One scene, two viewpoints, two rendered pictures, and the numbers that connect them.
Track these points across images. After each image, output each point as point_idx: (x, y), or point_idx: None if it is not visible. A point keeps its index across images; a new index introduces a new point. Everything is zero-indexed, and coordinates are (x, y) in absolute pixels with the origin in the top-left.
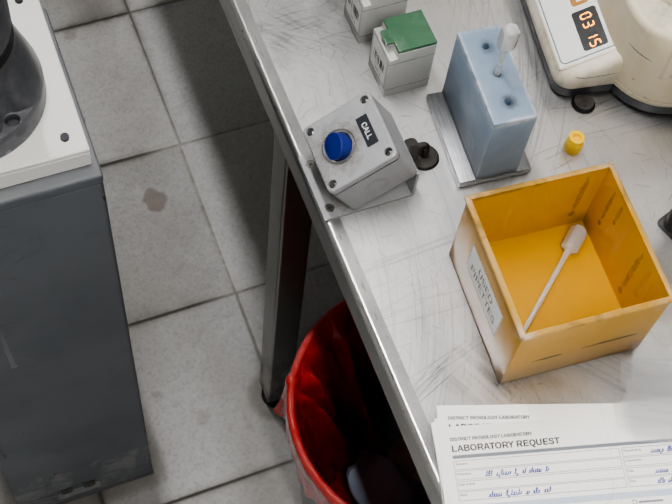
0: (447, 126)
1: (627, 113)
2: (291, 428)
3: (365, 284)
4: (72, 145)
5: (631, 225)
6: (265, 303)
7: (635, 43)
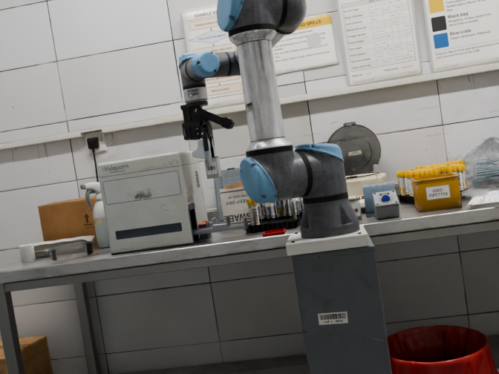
0: None
1: None
2: (433, 363)
3: (424, 215)
4: (359, 225)
5: (428, 178)
6: None
7: None
